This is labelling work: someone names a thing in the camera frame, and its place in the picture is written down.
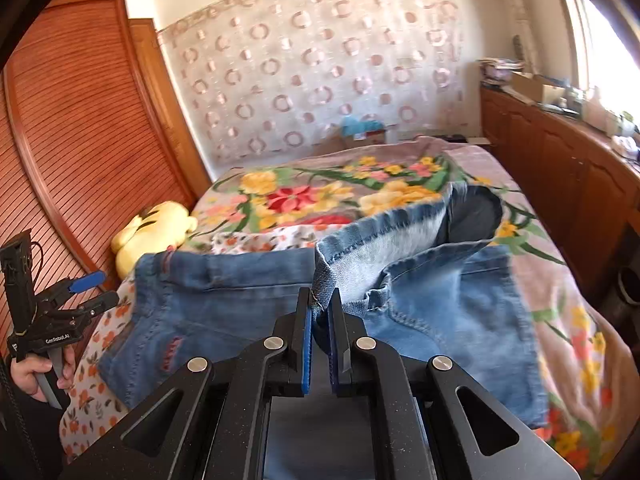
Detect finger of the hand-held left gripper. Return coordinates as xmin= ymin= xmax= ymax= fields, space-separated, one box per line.
xmin=51 ymin=269 xmax=108 ymax=306
xmin=65 ymin=290 xmax=120 ymax=324

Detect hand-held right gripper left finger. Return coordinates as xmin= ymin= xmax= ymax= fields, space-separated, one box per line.
xmin=60 ymin=287 xmax=316 ymax=480

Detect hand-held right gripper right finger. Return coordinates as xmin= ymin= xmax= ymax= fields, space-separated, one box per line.
xmin=327 ymin=290 xmax=581 ymax=480

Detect blue denim pants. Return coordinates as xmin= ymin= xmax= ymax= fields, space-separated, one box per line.
xmin=97 ymin=182 xmax=551 ymax=480

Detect person's left forearm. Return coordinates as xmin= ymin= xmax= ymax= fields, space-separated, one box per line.
xmin=0 ymin=385 xmax=63 ymax=480

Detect person's left hand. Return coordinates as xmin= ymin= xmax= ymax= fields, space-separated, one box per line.
xmin=10 ymin=346 xmax=76 ymax=403

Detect yellow plush toy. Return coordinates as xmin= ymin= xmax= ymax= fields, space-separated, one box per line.
xmin=111 ymin=201 xmax=198 ymax=281

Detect orange fruit print bedsheet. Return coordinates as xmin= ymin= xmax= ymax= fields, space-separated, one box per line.
xmin=59 ymin=220 xmax=351 ymax=463

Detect wooden slatted wardrobe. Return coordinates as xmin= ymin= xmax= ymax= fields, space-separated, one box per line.
xmin=0 ymin=0 xmax=213 ymax=361

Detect floral blanket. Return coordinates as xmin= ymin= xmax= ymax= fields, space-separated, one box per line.
xmin=185 ymin=135 xmax=631 ymax=480

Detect cardboard box with blue cloth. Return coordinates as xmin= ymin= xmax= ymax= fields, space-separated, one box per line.
xmin=340 ymin=115 xmax=388 ymax=149

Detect low wooden cabinet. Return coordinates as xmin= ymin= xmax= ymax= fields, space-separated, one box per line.
xmin=480 ymin=85 xmax=640 ymax=311

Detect pile of papers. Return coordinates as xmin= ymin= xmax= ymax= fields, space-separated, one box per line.
xmin=477 ymin=57 xmax=523 ymax=86

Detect open cardboard box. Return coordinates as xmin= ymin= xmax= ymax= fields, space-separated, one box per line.
xmin=510 ymin=72 xmax=568 ymax=104

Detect pale window curtain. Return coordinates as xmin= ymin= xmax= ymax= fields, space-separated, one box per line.
xmin=495 ymin=0 xmax=531 ymax=61

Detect window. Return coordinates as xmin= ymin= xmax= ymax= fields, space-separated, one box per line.
xmin=550 ymin=0 xmax=640 ymax=111

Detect black braided cable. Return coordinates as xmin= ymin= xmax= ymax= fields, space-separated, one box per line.
xmin=0 ymin=360 xmax=27 ymax=456

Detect circle pattern wall cloth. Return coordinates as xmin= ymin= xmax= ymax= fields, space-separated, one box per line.
xmin=157 ymin=0 xmax=481 ymax=168

